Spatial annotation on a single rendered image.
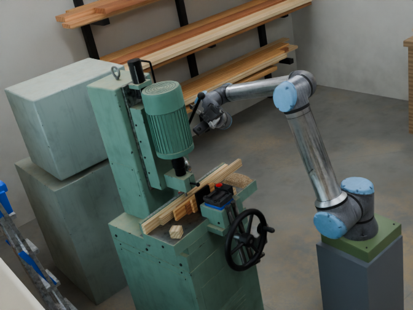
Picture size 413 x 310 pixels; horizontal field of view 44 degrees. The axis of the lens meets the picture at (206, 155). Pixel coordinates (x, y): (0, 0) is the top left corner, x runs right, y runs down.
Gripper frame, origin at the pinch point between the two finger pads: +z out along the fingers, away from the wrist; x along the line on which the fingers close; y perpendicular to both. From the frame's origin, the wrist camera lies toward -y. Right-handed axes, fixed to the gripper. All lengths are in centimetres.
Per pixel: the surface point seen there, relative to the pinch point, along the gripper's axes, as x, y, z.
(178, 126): -0.6, -7.6, 11.9
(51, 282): -8, -121, -17
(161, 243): 28, -52, 8
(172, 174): 6.5, -29.8, -6.5
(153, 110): -11.1, -8.8, 19.6
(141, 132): -14.1, -22.6, 6.0
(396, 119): 54, 86, -298
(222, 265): 51, -48, -22
